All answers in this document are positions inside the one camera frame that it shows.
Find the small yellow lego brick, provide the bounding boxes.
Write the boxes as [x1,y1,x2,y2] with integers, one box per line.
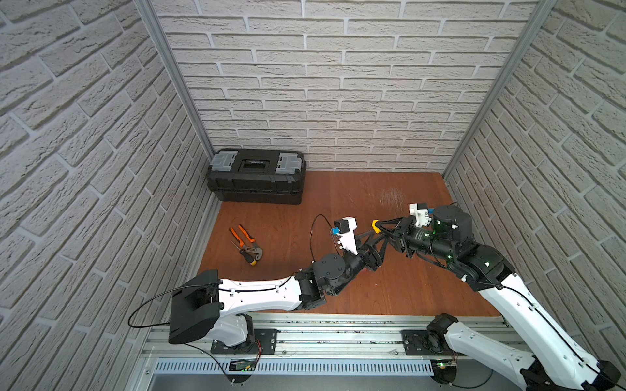
[371,220,381,234]

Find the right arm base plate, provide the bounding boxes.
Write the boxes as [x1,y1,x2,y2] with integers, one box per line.
[400,329,464,358]

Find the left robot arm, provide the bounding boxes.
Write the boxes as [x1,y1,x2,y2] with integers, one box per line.
[169,231,389,347]

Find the aluminium rail frame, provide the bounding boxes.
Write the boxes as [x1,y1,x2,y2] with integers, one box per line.
[126,312,554,391]

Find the black plastic toolbox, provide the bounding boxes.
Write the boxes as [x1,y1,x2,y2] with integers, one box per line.
[207,148,306,205]

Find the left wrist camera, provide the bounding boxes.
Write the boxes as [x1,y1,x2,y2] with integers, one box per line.
[331,217,358,255]

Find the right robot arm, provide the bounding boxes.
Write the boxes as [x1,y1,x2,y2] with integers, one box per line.
[372,204,621,390]

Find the orange handled pliers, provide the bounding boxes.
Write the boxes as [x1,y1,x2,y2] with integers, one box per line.
[229,225,262,261]

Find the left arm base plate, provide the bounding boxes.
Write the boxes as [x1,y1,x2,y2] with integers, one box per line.
[210,328,279,355]

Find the yellow handled screwdriver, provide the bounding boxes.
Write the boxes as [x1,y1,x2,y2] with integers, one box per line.
[231,241,257,267]

